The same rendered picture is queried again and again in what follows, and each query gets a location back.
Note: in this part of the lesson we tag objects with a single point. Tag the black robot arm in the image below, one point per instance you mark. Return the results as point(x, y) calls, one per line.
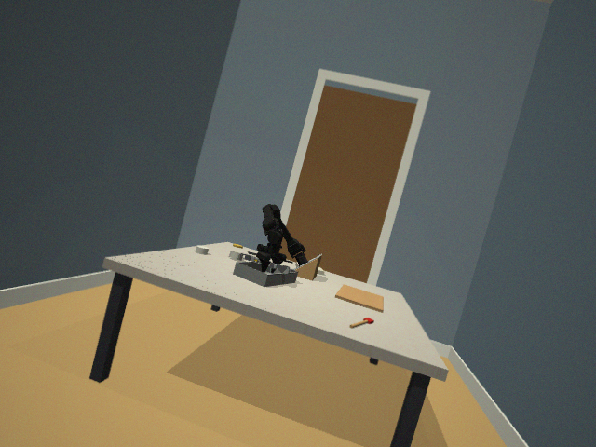
point(276, 231)

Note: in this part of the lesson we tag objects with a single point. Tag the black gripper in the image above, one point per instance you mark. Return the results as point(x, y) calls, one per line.
point(273, 253)

